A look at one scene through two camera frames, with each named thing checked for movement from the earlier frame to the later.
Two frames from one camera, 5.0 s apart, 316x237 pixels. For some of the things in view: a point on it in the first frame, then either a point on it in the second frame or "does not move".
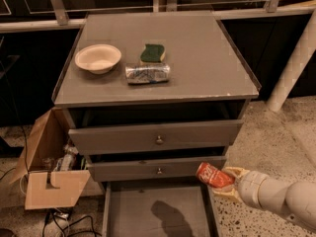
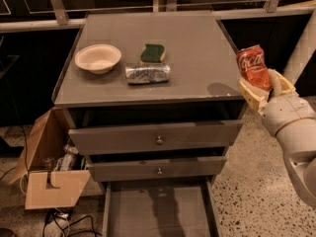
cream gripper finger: [232, 193] → [257, 97]
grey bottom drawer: [158, 208] does not move
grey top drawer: [87, 141] does not move
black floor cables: [57, 212] does not move
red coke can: [213, 176] → [252, 66]
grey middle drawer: [149, 169] does not move
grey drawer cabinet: [150, 96] does not move
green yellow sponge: [153, 53] does not move
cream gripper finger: [237, 173] → [278, 84]
